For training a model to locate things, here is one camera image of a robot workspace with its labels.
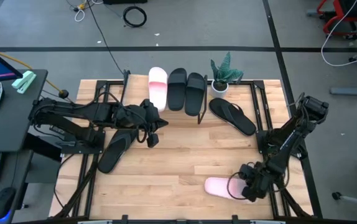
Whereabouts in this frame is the coiled black cable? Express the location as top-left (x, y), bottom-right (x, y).
top-left (122, 5), bottom-right (148, 29)

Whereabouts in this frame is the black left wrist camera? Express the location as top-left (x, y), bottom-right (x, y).
top-left (146, 133), bottom-right (160, 149)

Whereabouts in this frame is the yellow floor cable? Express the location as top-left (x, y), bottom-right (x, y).
top-left (0, 47), bottom-right (64, 94)

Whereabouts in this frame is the black slide sandal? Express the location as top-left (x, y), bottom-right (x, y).
top-left (184, 72), bottom-right (206, 117)
top-left (167, 67), bottom-right (188, 112)

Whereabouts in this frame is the grey chair base with casters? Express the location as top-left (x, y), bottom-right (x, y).
top-left (331, 163), bottom-right (357, 209)

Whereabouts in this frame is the black aluminium table frame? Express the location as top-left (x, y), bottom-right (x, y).
top-left (49, 70), bottom-right (324, 224)

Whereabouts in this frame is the pink slide sandal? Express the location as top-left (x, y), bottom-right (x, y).
top-left (147, 66), bottom-right (169, 113)
top-left (203, 177), bottom-right (256, 205)

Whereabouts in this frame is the white cable with yellow plug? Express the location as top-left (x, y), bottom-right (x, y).
top-left (73, 1), bottom-right (88, 23)

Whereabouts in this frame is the dark grey desk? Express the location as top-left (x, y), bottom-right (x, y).
top-left (0, 68), bottom-right (49, 224)

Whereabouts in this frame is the mint green stapler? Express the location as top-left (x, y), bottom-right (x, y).
top-left (11, 70), bottom-right (37, 95)

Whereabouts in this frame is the green plant in white pot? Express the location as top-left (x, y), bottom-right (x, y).
top-left (210, 51), bottom-right (244, 99)

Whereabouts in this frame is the black computer mouse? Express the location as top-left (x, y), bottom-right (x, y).
top-left (0, 186), bottom-right (17, 220)

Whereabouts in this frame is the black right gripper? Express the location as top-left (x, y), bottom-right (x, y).
top-left (239, 163), bottom-right (272, 203)

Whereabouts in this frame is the long black floor cable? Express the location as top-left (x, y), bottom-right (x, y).
top-left (85, 0), bottom-right (126, 77)

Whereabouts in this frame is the red and black cart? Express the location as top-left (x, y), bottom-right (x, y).
top-left (305, 0), bottom-right (357, 40)

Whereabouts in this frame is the white floor cable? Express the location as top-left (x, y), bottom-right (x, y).
top-left (320, 0), bottom-right (357, 68)

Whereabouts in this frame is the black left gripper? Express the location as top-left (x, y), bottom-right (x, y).
top-left (136, 98), bottom-right (169, 133)

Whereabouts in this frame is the grey table leg base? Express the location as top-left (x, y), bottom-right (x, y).
top-left (330, 48), bottom-right (357, 96)

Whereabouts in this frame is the black flip-flop white edge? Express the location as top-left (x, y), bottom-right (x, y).
top-left (97, 129), bottom-right (139, 174)
top-left (208, 97), bottom-right (257, 137)

